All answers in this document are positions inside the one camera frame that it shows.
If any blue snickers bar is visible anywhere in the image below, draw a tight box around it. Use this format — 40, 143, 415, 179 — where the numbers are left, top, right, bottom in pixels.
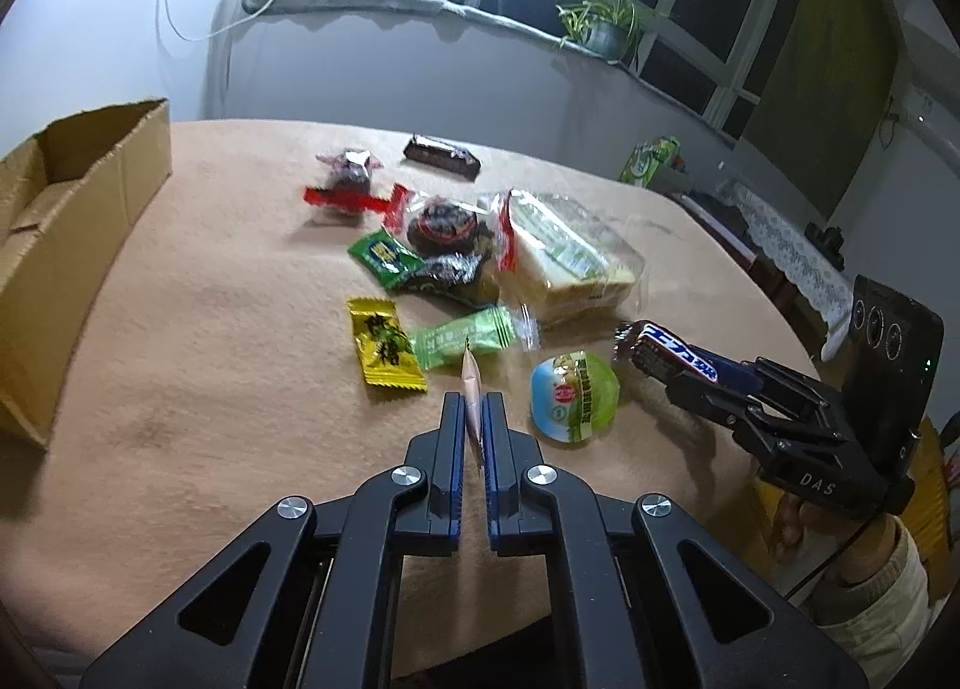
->
613, 320, 719, 384

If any round green white snack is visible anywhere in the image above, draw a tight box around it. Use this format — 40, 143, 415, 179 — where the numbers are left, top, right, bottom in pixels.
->
530, 351, 620, 446

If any clear sliced bread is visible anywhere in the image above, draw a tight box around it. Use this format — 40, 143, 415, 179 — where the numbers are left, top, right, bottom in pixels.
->
498, 189, 646, 327

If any yellow candy packet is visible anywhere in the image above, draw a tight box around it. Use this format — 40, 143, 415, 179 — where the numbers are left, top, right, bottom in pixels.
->
347, 297, 428, 393

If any pink thin snack stick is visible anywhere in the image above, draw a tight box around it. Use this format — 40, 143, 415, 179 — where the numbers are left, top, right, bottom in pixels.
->
460, 348, 483, 468

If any red-edged clear dark pastry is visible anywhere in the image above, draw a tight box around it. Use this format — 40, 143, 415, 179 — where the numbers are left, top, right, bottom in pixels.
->
382, 184, 516, 272

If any brown cardboard box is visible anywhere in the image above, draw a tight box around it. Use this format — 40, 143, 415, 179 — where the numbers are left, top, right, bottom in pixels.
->
0, 100, 172, 449

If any beige knit sleeve forearm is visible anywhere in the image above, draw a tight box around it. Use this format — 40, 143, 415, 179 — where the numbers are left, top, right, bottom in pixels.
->
805, 519, 939, 687

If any person's right hand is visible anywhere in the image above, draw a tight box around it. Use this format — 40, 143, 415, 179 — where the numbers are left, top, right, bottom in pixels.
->
771, 494, 898, 585

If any white lace cloth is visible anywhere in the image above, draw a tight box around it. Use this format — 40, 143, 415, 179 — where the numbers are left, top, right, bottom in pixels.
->
719, 177, 854, 361

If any black object on lace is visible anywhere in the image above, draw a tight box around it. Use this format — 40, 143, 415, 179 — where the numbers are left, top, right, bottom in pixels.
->
804, 221, 844, 272

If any green snack bag on shelf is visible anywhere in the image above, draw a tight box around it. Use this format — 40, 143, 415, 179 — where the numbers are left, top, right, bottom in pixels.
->
619, 137, 680, 187

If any light green candy packet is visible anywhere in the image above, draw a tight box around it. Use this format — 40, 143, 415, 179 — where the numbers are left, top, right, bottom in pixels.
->
409, 306, 540, 371

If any dark green snack packet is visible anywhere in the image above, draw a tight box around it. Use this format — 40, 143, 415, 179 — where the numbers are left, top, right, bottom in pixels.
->
348, 230, 425, 291

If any potted spider plant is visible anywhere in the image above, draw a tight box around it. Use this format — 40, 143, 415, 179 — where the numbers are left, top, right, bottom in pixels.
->
556, 0, 658, 68

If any dark brown chocolate bar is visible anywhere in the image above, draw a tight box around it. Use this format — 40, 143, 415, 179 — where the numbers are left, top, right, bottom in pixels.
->
404, 134, 482, 182

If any red ribbon dark candy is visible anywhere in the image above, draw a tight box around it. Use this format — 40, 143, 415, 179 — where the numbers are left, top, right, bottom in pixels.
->
302, 148, 391, 215

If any grey window sill cover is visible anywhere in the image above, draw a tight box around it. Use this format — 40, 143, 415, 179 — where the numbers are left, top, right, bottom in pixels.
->
239, 0, 736, 146

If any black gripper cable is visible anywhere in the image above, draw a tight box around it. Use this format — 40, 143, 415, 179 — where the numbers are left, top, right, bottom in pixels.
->
779, 507, 872, 605

